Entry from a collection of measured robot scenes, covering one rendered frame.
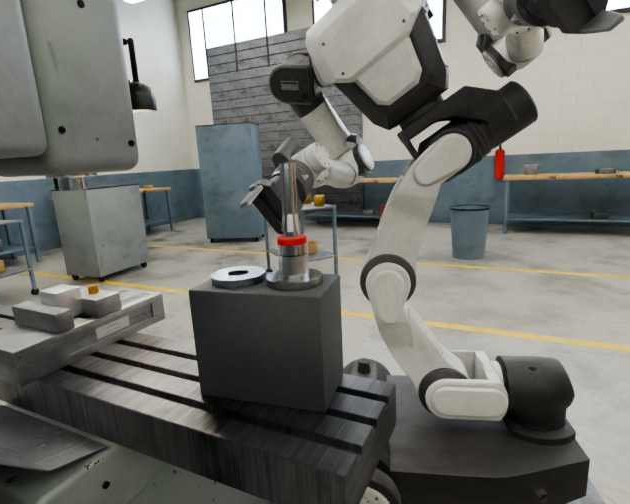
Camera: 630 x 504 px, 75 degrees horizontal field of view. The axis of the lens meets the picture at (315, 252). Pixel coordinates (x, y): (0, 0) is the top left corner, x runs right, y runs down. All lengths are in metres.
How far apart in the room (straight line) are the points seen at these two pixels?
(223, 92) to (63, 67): 9.33
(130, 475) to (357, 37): 0.98
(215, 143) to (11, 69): 6.28
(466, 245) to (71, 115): 4.90
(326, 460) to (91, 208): 4.93
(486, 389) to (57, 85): 1.12
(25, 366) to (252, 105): 8.95
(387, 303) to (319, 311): 0.48
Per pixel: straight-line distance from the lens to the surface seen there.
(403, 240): 1.07
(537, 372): 1.26
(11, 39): 0.77
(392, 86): 1.01
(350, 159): 1.16
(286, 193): 0.63
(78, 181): 0.89
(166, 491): 1.00
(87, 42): 0.86
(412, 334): 1.15
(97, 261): 5.41
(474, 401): 1.20
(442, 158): 1.02
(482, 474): 1.18
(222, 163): 6.94
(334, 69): 1.03
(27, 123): 0.75
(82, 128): 0.82
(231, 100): 9.97
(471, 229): 5.31
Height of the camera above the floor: 1.32
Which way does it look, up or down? 13 degrees down
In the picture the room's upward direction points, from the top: 3 degrees counter-clockwise
